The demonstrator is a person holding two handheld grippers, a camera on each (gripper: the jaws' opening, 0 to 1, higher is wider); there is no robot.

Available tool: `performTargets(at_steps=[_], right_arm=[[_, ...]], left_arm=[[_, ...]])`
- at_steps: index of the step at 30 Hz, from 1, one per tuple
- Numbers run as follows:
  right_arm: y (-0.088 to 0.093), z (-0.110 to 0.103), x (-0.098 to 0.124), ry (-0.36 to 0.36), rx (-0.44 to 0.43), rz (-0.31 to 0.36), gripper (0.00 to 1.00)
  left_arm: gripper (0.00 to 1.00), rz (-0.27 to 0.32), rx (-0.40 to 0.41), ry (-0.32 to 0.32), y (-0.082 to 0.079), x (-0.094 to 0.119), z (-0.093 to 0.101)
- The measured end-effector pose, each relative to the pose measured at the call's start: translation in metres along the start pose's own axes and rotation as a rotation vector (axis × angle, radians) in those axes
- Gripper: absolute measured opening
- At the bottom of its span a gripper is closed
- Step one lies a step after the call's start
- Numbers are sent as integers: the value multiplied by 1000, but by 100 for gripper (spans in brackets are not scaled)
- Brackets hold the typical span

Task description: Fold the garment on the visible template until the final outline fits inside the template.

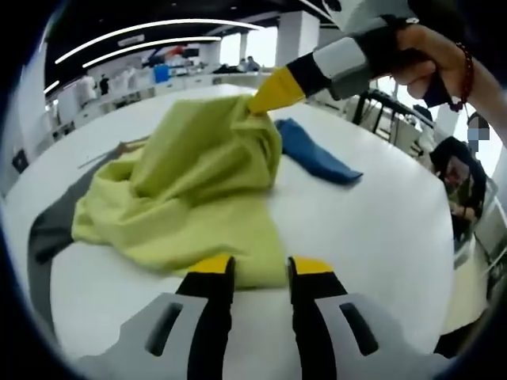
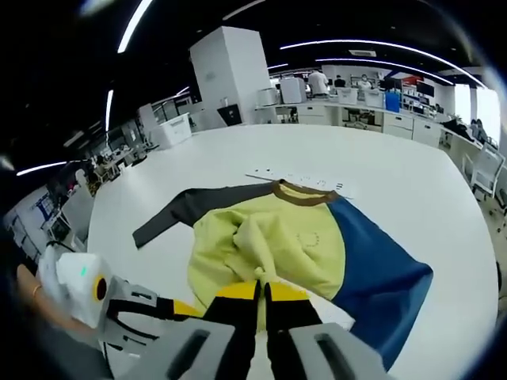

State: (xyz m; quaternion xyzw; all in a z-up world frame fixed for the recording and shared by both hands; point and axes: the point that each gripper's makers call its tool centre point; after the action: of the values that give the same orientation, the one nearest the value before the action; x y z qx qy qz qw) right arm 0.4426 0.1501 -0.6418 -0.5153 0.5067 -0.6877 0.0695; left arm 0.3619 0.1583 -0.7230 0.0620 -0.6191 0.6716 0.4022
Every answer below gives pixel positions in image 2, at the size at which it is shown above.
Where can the white square column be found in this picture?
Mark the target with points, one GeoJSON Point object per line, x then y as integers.
{"type": "Point", "coordinates": [229, 75]}

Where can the white counter row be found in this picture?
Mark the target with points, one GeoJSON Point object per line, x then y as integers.
{"type": "Point", "coordinates": [356, 115]}

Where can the white template sheet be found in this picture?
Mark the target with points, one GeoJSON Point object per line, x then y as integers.
{"type": "Point", "coordinates": [317, 181]}

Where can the white office chair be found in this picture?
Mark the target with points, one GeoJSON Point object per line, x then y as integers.
{"type": "Point", "coordinates": [485, 168]}

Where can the white cabinet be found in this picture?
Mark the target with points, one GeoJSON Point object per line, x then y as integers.
{"type": "Point", "coordinates": [176, 128]}

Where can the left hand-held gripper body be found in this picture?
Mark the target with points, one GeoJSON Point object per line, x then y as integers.
{"type": "Point", "coordinates": [75, 277]}

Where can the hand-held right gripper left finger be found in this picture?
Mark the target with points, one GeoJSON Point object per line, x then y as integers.
{"type": "Point", "coordinates": [233, 316]}

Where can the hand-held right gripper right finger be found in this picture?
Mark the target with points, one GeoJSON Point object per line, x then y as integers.
{"type": "Point", "coordinates": [293, 316]}

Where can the dark clothes pile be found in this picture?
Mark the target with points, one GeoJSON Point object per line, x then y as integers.
{"type": "Point", "coordinates": [459, 130]}

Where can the blue plastic bin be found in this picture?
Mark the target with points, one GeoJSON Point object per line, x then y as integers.
{"type": "Point", "coordinates": [393, 101]}

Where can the yellow long-sleeved garment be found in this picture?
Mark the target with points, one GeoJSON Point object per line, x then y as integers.
{"type": "Point", "coordinates": [301, 253]}

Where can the person's left hand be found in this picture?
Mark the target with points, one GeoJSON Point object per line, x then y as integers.
{"type": "Point", "coordinates": [65, 316]}

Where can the black panel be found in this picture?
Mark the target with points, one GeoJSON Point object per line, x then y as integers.
{"type": "Point", "coordinates": [229, 115]}

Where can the ceiling light strip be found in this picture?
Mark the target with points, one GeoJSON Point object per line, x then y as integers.
{"type": "Point", "coordinates": [132, 27]}
{"type": "Point", "coordinates": [380, 65]}
{"type": "Point", "coordinates": [376, 43]}

